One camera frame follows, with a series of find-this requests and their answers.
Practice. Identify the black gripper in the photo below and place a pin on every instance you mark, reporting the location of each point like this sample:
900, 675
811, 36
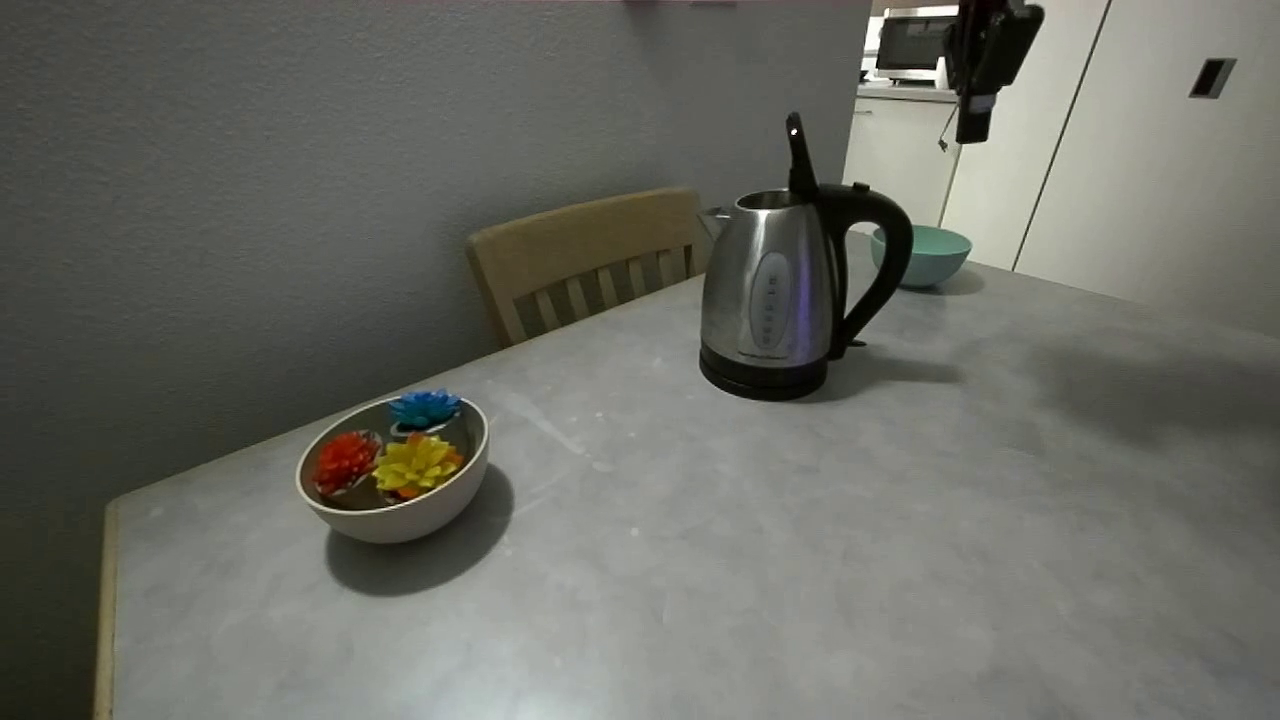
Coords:
992, 41

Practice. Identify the wooden chair with short slats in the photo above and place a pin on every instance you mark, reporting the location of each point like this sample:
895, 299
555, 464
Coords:
585, 243

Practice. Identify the yellow toy flower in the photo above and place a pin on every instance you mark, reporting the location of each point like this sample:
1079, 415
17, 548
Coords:
419, 464

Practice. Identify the microwave oven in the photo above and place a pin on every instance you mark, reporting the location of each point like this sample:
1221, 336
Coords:
913, 41

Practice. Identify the white bowl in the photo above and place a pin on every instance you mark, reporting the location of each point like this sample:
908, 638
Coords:
402, 523

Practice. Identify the teal bowl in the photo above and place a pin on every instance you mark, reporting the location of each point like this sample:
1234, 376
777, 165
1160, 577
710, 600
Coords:
939, 258

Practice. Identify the steel black electric kettle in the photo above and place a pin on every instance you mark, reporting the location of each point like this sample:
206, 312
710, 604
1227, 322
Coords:
766, 292

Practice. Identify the white kitchen cabinet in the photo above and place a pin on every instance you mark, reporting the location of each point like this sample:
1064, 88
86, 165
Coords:
900, 153

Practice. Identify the blue toy flower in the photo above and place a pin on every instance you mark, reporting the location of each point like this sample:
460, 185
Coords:
427, 409

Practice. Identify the black wall plate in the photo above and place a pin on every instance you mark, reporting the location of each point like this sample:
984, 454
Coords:
1213, 76

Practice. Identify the red toy flower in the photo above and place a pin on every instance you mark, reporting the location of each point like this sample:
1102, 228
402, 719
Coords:
344, 461

